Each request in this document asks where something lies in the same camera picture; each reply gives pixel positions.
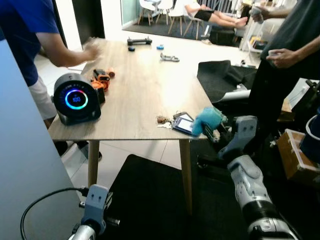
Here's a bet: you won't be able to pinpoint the black floor carpet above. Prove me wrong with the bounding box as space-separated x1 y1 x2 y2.
99 153 320 240

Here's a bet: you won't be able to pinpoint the white tube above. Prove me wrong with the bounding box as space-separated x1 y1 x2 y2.
217 88 251 104

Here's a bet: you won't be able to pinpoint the black round speaker glowing ring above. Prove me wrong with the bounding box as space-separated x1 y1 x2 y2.
52 72 102 126

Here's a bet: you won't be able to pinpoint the seated person bare legs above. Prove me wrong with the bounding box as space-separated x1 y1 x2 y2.
184 0 250 29

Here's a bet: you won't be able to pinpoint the person in black clothes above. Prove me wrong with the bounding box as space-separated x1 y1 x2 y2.
247 0 320 151

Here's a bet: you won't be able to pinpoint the wooden box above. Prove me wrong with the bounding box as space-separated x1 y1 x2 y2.
276 128 320 189

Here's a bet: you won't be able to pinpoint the white chair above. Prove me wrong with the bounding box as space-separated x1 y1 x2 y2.
137 0 157 26
166 0 189 27

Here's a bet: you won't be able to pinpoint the person in blue shirt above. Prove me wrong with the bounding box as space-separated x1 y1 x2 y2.
0 0 102 157

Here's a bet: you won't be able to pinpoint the white partition board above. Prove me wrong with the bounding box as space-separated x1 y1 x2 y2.
0 39 85 240

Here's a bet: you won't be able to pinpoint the dark framed white card tag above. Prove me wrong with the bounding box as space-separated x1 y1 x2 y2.
171 112 196 136

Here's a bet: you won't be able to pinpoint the orange black power tool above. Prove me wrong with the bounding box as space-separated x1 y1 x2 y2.
91 68 116 104

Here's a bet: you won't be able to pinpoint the grey metal carabiner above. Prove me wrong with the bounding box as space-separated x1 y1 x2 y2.
159 52 180 63

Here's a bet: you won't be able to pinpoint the light wooden table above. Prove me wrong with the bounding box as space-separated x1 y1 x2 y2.
47 37 227 217

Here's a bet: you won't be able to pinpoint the black bar device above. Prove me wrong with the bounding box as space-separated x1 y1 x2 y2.
126 37 153 47

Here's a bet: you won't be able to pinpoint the dark blue bucket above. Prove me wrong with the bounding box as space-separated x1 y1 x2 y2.
299 114 320 164

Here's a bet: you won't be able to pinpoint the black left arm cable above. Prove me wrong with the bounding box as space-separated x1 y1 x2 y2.
20 187 89 240

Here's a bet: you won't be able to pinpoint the black fabric bag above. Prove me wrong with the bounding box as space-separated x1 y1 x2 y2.
197 59 259 104

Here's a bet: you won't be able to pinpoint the teal plush keychain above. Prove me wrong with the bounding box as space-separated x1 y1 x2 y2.
191 105 224 138

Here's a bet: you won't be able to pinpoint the key with brown tag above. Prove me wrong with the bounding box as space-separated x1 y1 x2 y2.
156 115 174 129

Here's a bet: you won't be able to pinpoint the black case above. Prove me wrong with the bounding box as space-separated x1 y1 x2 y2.
208 25 239 47

